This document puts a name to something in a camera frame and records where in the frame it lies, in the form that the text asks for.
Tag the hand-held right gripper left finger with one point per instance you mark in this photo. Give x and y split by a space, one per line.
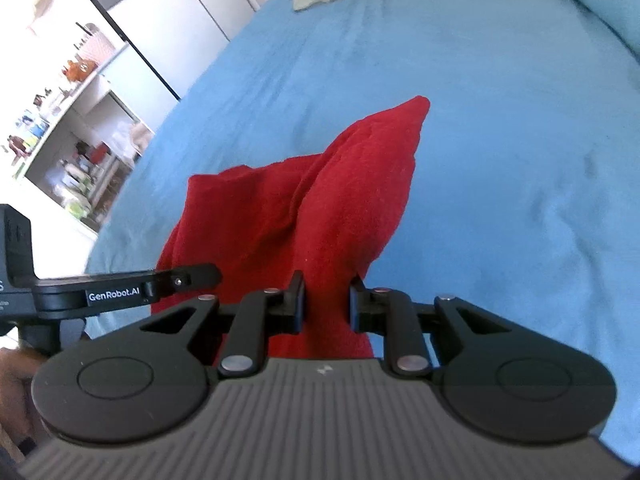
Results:
296 305

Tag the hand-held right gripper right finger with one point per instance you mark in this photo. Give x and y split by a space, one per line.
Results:
358 307

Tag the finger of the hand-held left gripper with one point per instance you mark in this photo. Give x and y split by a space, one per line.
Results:
192 277

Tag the red sweater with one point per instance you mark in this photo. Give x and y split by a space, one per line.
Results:
310 210

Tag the person's left hand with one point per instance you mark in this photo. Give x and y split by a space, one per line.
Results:
15 390

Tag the white shelf unit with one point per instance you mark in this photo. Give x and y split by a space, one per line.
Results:
95 125

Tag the blue bed sheet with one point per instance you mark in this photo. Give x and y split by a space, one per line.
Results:
500 160

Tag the orange plush toy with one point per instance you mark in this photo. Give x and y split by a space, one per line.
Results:
80 70

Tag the pink basket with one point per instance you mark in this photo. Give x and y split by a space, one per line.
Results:
97 42

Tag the white and grey wardrobe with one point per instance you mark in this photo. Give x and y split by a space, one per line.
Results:
165 15

